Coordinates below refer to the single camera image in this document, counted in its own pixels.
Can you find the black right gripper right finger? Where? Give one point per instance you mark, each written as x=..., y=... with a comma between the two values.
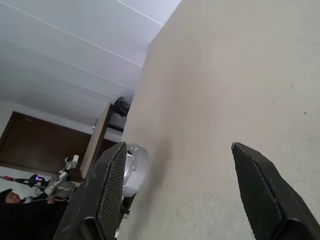
x=265, y=195

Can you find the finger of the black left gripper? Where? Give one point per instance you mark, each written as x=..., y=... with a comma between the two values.
x=127, y=203

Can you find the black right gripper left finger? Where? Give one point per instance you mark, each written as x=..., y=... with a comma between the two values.
x=87, y=200

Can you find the grey motor housing copper coils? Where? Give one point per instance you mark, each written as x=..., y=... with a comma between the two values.
x=140, y=172

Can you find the black device purple light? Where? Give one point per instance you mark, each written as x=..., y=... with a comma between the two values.
x=35, y=180

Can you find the light wooden board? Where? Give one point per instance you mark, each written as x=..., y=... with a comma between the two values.
x=96, y=142

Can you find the person in black clothing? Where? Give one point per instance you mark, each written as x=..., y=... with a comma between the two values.
x=22, y=217

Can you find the brown wooden door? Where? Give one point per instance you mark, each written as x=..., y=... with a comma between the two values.
x=37, y=145

